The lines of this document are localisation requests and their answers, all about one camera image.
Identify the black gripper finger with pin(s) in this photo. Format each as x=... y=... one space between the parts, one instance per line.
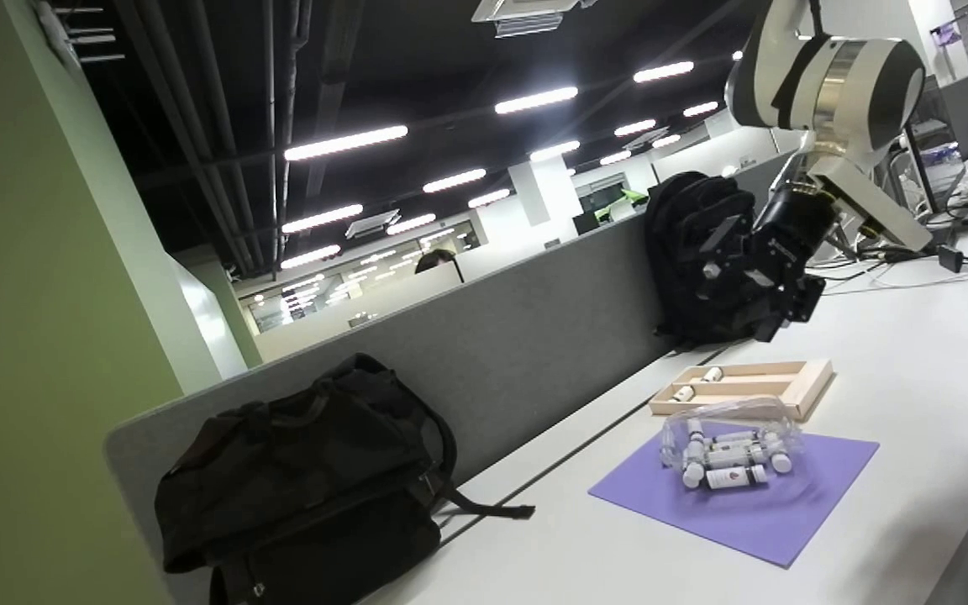
x=732 y=271
x=793 y=308

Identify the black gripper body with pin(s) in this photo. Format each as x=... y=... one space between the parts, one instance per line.
x=789 y=241

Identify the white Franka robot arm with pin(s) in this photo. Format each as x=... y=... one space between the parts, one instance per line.
x=841 y=87

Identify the black backpack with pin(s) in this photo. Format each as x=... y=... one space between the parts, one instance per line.
x=680 y=255

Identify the wooden tray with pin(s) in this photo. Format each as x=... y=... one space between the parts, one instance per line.
x=774 y=389

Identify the fluorescent ceiling light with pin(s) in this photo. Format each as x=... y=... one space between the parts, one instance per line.
x=554 y=148
x=347 y=141
x=487 y=197
x=637 y=129
x=700 y=108
x=410 y=223
x=454 y=180
x=536 y=97
x=309 y=255
x=324 y=219

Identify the black power adapter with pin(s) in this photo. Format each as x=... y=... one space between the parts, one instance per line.
x=953 y=259

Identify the black computer monitor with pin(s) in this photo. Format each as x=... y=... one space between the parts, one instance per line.
x=940 y=170

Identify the pile of white batteries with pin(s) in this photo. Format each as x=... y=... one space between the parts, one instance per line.
x=673 y=455

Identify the purple mat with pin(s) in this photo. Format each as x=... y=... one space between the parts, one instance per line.
x=797 y=516

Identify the grey desk partition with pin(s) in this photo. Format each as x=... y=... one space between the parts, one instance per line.
x=504 y=336

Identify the ceiling air vent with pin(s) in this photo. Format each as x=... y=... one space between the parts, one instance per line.
x=528 y=14

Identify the black duffel bag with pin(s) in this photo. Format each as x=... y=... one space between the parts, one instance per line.
x=304 y=480

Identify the black ceiling pipe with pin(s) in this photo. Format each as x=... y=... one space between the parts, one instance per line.
x=273 y=111

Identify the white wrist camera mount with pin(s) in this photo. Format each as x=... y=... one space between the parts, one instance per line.
x=875 y=207

